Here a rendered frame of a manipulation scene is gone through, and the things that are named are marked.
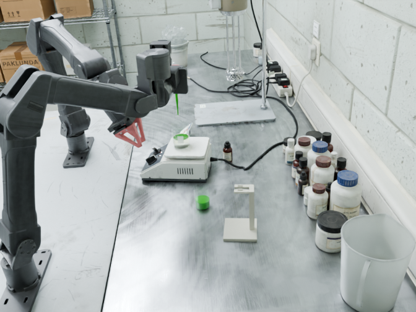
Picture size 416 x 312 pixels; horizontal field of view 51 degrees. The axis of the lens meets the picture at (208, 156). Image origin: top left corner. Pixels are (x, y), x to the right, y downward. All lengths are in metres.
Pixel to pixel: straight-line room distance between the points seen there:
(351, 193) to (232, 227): 0.29
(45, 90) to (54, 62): 0.59
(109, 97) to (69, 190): 0.48
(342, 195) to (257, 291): 0.30
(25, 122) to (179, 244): 0.45
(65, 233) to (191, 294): 0.39
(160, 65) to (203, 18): 2.68
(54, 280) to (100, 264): 0.10
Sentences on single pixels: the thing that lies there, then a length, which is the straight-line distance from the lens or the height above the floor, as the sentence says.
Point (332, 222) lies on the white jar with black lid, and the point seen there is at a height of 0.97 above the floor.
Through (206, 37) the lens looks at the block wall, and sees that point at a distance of 3.68.
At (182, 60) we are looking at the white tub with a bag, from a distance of 2.25.
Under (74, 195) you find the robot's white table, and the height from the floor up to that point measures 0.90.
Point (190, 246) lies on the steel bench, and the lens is 1.05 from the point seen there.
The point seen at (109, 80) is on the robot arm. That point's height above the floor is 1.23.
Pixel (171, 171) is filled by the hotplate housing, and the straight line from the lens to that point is 1.26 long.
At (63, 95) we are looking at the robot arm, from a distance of 0.88.
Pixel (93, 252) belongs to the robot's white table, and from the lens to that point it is 1.08.
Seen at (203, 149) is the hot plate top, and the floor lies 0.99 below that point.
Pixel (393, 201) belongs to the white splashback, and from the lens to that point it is 1.05.
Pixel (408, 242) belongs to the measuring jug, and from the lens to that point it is 0.90.
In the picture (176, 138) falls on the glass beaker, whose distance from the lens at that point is 1.25.
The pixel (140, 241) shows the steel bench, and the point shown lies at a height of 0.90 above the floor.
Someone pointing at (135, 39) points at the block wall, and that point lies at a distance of 3.69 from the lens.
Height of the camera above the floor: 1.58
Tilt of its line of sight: 29 degrees down
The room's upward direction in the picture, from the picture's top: 4 degrees counter-clockwise
